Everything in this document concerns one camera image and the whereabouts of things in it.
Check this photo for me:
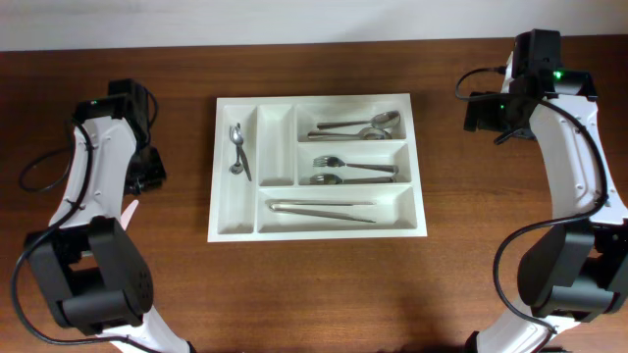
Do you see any pale pink plastic knife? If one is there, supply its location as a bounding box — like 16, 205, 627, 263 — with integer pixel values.
120, 200, 139, 230

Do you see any small dark steel teaspoon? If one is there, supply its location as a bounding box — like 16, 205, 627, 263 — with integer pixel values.
240, 145, 252, 181

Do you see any small shiny steel teaspoon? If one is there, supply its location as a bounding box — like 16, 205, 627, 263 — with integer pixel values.
230, 125, 244, 175

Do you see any large steel spoon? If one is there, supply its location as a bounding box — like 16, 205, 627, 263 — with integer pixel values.
307, 127, 392, 140
317, 111, 400, 129

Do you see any steel fork with wide tines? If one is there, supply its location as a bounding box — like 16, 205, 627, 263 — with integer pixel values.
312, 156, 399, 175

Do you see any steel fork with curved handle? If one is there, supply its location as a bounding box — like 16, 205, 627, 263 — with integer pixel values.
309, 174, 396, 185

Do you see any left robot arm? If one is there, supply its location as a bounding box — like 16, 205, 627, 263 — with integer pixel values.
10, 78, 194, 352

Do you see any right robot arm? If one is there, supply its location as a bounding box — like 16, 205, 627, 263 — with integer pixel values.
457, 29, 627, 352

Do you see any white plastic cutlery tray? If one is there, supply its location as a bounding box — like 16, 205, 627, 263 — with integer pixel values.
207, 93, 428, 242

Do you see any right black cable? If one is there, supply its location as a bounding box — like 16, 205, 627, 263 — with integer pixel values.
454, 66, 609, 353

